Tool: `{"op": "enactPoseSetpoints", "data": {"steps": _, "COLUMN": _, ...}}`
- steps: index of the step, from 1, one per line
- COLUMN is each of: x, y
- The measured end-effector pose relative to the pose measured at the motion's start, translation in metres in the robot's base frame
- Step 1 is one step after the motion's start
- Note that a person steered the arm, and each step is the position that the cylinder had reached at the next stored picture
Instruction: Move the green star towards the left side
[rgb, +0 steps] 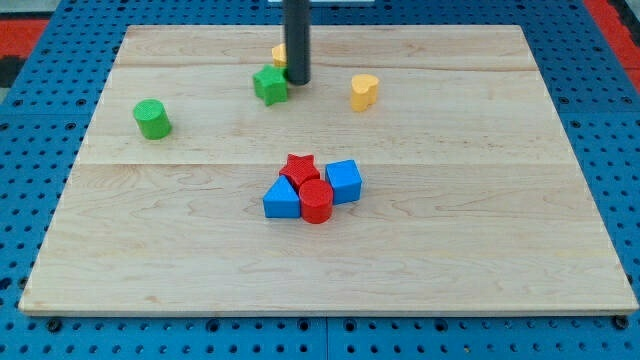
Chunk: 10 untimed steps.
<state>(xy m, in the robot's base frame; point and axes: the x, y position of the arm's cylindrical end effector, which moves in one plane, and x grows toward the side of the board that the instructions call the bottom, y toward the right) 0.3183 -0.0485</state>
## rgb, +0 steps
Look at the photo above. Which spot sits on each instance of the green star block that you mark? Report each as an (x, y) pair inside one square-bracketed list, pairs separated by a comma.
[(271, 85)]

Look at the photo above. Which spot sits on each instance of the red star block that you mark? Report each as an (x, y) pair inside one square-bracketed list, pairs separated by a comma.
[(299, 169)]

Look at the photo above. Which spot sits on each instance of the red cylinder block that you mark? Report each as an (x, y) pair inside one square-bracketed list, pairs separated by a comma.
[(316, 199)]

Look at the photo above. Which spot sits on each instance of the blue cube block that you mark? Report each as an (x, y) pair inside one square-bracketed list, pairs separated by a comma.
[(345, 180)]

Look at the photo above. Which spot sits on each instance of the blue triangle block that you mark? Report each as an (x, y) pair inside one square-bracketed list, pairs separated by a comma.
[(281, 200)]

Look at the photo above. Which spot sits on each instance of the yellow heart block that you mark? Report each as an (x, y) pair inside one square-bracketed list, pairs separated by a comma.
[(364, 91)]

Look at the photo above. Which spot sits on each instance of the wooden board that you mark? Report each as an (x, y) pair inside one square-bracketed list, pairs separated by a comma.
[(472, 201)]

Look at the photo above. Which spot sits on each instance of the yellow block behind rod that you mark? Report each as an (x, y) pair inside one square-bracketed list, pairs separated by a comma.
[(279, 56)]

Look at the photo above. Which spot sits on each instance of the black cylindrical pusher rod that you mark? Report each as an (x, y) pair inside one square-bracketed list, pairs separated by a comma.
[(296, 22)]

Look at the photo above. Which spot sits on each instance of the green cylinder block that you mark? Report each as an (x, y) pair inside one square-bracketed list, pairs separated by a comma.
[(152, 119)]

